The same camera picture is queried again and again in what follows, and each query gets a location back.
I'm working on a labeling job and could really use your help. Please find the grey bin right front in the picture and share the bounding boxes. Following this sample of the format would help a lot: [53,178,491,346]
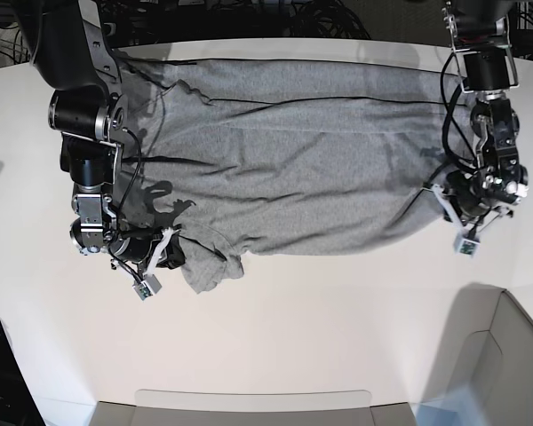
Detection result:
[414,287,533,425]

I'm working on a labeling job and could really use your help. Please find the grey tray front centre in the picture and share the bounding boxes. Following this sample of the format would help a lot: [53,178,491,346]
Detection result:
[90,390,417,425]

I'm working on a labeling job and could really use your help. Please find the grey T-shirt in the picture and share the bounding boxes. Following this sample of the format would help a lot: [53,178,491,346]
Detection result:
[118,59,472,293]

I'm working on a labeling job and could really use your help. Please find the black cable bundle left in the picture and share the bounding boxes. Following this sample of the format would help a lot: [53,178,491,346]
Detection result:
[0,0,36,67]

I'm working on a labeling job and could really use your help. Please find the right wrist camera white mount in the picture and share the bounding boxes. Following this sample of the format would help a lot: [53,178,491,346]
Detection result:
[107,228,178,300]

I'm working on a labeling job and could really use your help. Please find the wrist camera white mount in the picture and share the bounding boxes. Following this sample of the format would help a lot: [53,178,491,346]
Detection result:
[107,228,178,300]
[421,181,516,258]

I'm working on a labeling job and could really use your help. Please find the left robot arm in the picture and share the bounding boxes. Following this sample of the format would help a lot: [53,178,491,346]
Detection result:
[442,1,529,225]

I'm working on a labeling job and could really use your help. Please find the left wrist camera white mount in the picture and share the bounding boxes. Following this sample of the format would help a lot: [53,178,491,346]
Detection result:
[421,181,516,258]

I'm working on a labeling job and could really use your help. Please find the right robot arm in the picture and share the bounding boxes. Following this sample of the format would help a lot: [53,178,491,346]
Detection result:
[11,1,185,272]

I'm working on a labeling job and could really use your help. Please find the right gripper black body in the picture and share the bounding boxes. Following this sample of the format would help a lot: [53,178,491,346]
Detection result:
[109,230,186,269]

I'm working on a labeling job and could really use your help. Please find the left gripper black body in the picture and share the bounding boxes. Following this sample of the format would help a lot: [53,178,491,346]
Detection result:
[443,172,497,225]

